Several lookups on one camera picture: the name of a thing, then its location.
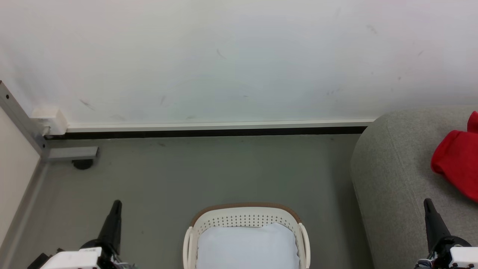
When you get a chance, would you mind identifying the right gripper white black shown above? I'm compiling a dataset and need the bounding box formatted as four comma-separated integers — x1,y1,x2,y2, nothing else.
415,198,478,269

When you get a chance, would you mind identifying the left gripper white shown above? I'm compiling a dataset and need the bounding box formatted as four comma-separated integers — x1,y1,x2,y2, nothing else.
38,200,132,269

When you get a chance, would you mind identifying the plain red garment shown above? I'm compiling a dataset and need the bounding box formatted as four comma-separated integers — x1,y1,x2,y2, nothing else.
431,130,478,203

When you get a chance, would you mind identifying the white perforated laundry basket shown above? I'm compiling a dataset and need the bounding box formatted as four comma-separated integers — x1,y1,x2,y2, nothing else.
182,203,311,269

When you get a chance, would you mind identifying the grey fabric sofa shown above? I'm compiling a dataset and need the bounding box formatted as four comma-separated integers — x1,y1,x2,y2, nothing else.
350,106,478,269

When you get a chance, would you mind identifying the white cushion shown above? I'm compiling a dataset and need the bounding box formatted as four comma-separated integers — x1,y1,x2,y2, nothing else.
196,223,301,269

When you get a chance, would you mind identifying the white and black baseboard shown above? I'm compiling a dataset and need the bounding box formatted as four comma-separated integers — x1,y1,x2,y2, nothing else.
44,119,377,141

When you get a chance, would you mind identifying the grey metal frame foot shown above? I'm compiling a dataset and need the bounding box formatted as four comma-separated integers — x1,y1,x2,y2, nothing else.
0,80,51,269

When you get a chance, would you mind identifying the white plastic duct corner box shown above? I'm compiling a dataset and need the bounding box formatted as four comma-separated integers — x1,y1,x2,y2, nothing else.
30,108,68,136

